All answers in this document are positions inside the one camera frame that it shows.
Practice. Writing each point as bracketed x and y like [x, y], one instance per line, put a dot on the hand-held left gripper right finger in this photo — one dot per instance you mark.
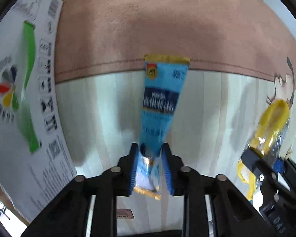
[169, 175]

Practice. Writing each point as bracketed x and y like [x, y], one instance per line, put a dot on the striped pink printed blanket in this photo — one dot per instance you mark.
[212, 103]

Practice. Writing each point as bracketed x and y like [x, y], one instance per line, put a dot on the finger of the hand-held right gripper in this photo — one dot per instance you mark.
[251, 159]
[279, 167]

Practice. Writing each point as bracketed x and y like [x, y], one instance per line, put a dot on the cardboard box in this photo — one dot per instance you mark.
[44, 128]

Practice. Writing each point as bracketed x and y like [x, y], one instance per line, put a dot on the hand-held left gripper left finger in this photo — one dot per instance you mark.
[133, 170]

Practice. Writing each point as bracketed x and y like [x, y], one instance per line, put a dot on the yellow banana-shaped packet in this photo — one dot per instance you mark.
[273, 121]

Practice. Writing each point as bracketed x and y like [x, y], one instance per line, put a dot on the long blue snack packet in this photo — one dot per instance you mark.
[160, 103]

